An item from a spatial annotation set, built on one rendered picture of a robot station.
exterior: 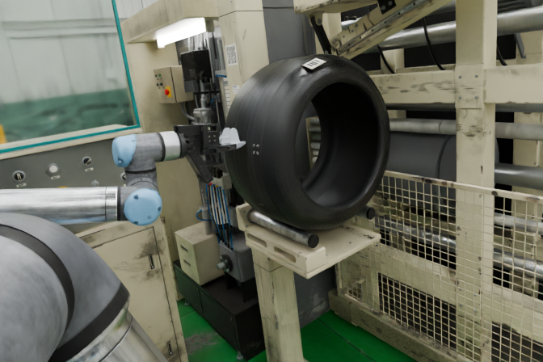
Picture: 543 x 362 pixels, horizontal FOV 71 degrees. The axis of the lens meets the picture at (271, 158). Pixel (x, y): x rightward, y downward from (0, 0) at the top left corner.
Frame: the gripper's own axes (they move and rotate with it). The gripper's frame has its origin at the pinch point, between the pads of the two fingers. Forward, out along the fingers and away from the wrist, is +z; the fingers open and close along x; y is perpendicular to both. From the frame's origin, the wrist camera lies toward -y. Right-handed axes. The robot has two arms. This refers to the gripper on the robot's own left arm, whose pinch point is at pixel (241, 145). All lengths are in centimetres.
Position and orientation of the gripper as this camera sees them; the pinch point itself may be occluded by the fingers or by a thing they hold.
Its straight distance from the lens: 111.4
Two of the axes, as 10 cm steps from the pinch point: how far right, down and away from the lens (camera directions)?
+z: 8.0, -1.3, 5.8
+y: -0.4, -9.9, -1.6
